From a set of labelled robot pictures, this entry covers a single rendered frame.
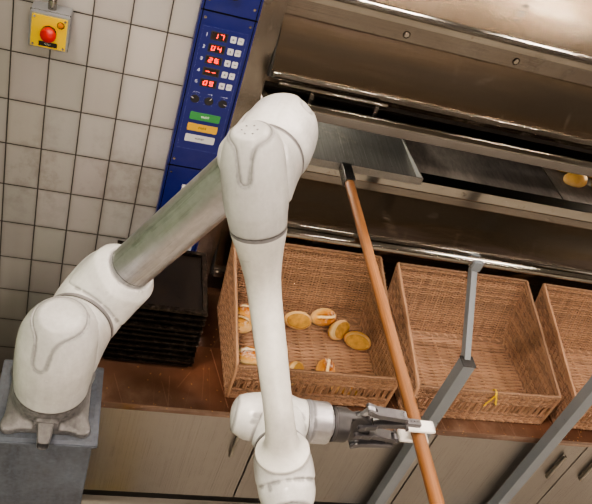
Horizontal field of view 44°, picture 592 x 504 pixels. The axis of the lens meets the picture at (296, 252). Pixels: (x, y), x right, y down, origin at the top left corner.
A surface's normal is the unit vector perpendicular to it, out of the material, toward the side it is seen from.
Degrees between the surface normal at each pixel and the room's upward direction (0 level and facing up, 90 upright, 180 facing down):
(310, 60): 70
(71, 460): 90
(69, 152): 90
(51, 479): 90
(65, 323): 6
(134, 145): 90
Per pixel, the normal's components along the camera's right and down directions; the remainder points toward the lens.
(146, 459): 0.11, 0.65
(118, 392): 0.29, -0.75
